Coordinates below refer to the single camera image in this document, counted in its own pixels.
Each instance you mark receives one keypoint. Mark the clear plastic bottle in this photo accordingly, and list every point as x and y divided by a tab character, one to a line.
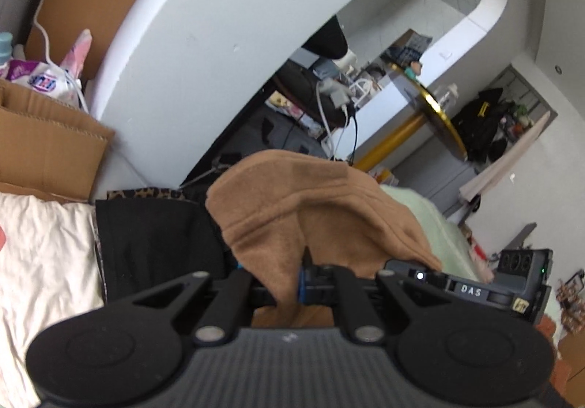
445	97

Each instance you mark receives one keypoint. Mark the brown printed T-shirt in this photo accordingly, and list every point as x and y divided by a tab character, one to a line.
297	197

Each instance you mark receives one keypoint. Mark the pink bag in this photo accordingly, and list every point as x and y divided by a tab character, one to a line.
75	56

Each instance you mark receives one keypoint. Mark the detergent bottle with blue cap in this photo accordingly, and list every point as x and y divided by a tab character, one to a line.
5	46

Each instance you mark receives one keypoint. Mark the black folded cloth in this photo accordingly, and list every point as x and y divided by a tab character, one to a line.
155	243

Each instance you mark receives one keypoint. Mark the gold-rimmed round table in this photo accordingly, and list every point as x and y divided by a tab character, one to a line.
438	115

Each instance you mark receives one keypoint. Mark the leopard print cloth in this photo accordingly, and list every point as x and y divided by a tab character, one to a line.
146	194

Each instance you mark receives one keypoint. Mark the black jacket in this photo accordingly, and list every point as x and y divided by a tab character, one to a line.
475	124

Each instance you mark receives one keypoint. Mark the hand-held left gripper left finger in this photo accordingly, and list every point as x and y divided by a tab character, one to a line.
228	298

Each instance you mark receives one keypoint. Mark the green cloth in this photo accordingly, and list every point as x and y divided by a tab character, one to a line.
429	216

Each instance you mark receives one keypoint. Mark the cream bear-print blanket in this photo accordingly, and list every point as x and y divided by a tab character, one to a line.
41	261

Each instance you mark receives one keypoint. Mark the purple and white packet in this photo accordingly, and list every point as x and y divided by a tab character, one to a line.
36	78

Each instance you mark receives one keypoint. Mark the printed cardboard box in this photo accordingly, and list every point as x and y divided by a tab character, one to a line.
406	49

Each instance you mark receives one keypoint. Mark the grey shelf unit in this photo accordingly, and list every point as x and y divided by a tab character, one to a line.
525	88

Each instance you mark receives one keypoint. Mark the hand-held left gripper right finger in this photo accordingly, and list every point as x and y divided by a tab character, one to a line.
301	287

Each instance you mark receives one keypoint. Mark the white charger plug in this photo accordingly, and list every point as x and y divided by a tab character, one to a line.
336	92

